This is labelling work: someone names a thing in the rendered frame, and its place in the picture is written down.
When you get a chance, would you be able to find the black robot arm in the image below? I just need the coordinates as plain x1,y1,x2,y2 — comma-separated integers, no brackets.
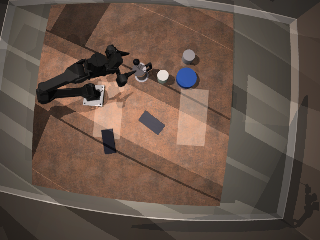
36,50,124,105

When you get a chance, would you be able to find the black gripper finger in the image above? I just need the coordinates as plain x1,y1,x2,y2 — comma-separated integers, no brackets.
124,71,137,79
115,47,130,57

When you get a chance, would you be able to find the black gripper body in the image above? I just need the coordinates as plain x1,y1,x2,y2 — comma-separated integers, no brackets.
103,44,128,87

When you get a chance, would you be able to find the glass french press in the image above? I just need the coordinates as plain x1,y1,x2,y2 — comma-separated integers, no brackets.
132,59,152,83

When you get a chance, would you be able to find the translucent beige cylinder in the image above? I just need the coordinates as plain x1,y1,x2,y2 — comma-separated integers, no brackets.
157,70,169,84

